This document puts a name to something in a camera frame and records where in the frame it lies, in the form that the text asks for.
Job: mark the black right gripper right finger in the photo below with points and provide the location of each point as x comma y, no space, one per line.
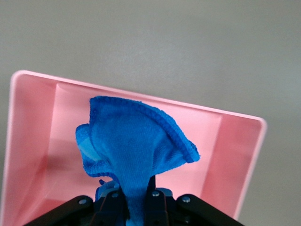
160,207

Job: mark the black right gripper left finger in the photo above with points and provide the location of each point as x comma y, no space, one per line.
110,209

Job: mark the blue microfiber cloth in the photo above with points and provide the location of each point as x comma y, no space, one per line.
131,141

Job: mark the pink plastic box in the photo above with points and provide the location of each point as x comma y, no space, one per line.
35,131

